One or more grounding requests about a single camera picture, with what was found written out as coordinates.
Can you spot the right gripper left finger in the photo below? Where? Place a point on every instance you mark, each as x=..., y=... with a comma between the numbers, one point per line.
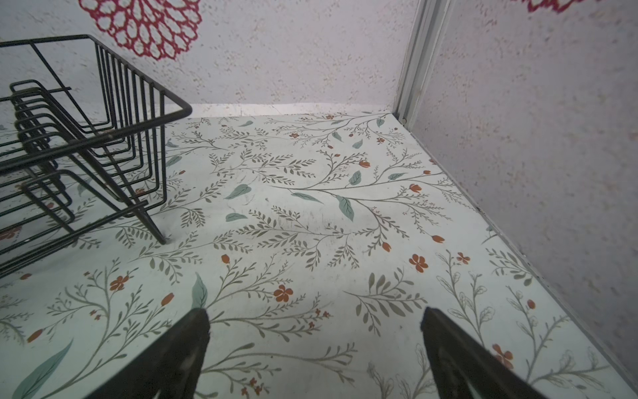
x=168, y=368

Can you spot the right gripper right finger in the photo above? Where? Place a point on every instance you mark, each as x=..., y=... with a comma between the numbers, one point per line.
x=462, y=368

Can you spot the black wire dish rack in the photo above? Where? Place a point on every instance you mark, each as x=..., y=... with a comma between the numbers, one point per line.
x=83, y=144

